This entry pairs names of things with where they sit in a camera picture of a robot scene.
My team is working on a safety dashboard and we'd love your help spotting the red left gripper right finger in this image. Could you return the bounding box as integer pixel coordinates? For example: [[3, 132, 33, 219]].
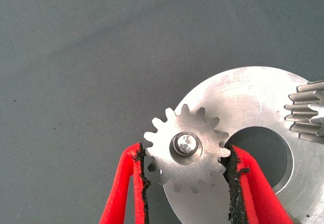
[[224, 144, 294, 224]]

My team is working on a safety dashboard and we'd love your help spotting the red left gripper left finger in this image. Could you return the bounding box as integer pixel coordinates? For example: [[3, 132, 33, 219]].
[[98, 142, 151, 224]]

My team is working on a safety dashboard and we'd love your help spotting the round metal carrier plate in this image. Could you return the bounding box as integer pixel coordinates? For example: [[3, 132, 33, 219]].
[[161, 66, 324, 224]]

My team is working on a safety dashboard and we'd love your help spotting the dark grey table cloth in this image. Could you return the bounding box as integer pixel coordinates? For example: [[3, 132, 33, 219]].
[[0, 0, 324, 224]]

